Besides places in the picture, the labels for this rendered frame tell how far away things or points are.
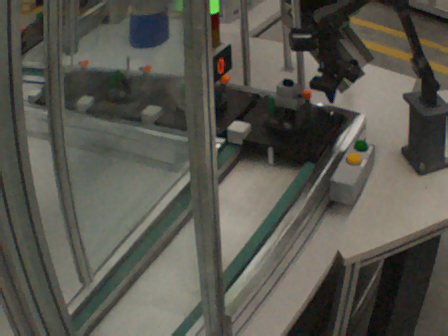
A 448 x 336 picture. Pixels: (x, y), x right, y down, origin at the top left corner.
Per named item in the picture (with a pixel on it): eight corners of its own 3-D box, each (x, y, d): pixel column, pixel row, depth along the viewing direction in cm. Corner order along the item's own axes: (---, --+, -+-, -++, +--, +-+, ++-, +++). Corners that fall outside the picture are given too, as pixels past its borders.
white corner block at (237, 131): (251, 137, 210) (251, 123, 208) (243, 146, 207) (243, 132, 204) (234, 134, 212) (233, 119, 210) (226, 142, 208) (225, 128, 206)
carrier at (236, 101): (260, 100, 227) (258, 61, 220) (221, 141, 209) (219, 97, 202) (182, 86, 236) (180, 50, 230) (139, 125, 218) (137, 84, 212)
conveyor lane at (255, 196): (343, 147, 222) (343, 116, 217) (206, 337, 159) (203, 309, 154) (251, 126, 233) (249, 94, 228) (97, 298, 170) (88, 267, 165)
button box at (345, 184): (374, 163, 207) (374, 143, 204) (352, 205, 192) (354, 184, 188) (352, 157, 210) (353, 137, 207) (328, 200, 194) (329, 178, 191)
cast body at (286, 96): (303, 103, 209) (302, 80, 205) (297, 110, 206) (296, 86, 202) (273, 97, 212) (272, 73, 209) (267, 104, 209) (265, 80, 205)
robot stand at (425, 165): (450, 166, 211) (454, 110, 201) (419, 176, 208) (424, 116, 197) (431, 143, 223) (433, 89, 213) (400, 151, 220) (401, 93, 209)
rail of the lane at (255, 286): (365, 144, 223) (366, 111, 218) (233, 344, 157) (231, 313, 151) (349, 140, 226) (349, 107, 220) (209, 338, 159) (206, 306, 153)
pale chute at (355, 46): (367, 63, 243) (375, 58, 239) (353, 75, 234) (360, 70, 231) (314, -1, 242) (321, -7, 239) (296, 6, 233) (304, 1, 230)
